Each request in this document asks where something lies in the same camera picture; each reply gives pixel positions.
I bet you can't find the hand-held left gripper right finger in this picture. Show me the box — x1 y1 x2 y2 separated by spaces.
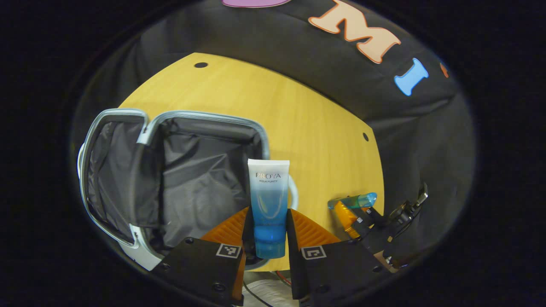
286 208 386 301

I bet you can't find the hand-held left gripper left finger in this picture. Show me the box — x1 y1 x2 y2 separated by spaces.
151 207 256 307

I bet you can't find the small blue-capped clear bottle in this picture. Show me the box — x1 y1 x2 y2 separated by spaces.
327 192 378 210

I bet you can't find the white and blue cream tube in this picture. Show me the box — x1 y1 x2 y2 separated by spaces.
247 159 290 260

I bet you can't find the pale blue suitcase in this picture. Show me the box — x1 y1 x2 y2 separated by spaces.
77 108 299 272

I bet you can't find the light grey cloth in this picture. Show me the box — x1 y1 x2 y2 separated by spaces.
243 271 299 307

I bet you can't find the black backdrop cloth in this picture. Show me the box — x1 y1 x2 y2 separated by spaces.
70 0 476 273

